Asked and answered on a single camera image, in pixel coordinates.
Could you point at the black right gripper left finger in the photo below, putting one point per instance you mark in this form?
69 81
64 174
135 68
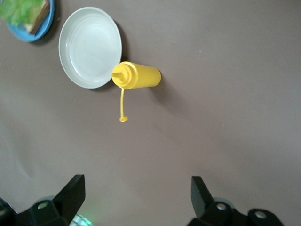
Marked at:
58 209

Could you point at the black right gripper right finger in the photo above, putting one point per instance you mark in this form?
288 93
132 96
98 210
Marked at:
211 212

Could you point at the yellow mustard squeeze bottle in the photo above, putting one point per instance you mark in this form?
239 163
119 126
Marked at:
143 76

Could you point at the brown bread slice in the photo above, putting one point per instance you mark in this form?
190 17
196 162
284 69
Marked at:
40 16

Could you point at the green lettuce leaf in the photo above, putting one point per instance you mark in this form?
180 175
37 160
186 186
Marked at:
18 10

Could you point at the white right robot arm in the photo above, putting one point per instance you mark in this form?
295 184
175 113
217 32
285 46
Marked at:
82 221

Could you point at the beige plate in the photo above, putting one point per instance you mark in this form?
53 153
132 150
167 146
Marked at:
90 47

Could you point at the blue plate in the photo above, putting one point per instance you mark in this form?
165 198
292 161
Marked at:
45 26

